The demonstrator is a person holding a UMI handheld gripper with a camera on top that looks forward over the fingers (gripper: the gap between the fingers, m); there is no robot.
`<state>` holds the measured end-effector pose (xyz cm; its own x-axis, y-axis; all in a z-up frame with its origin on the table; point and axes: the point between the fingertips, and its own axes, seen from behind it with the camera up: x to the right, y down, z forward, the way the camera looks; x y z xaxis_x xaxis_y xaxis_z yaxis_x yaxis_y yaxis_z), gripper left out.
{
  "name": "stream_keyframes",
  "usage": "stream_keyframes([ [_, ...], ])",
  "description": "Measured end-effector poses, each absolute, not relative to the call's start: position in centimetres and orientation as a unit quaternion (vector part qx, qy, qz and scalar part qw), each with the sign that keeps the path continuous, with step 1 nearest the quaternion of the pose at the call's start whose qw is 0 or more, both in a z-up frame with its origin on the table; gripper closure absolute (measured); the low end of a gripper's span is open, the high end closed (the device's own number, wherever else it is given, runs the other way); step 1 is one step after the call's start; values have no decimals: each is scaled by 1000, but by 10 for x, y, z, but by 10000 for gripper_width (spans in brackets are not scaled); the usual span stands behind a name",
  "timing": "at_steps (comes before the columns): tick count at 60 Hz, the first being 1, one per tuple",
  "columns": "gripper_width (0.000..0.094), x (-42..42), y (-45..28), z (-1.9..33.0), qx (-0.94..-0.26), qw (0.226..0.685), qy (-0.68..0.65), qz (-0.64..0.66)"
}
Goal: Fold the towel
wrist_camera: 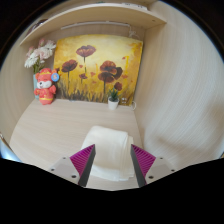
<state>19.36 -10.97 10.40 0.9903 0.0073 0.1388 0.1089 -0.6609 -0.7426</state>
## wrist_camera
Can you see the light blue vase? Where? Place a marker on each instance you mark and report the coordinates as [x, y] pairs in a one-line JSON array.
[[35, 85]]

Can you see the small potted plant white pot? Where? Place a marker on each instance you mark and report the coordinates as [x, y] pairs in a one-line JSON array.
[[113, 104]]

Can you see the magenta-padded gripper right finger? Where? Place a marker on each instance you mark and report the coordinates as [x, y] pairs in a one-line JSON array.
[[160, 167]]

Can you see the yellow poppy flower painting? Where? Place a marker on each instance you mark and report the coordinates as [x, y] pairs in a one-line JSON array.
[[96, 66]]

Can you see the wooden shelf with decorations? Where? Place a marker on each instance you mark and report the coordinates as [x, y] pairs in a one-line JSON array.
[[100, 14]]

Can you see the pink and white flower bouquet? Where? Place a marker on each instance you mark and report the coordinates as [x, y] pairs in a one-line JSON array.
[[38, 55]]

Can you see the white towel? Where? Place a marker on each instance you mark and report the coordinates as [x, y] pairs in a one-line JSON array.
[[111, 150]]

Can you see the red plush bear toy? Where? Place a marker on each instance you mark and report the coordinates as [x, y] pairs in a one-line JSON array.
[[45, 91]]

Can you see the white light bar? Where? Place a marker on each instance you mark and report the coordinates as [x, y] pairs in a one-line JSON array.
[[96, 24]]

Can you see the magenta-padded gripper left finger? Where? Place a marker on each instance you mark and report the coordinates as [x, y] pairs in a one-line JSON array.
[[63, 167]]

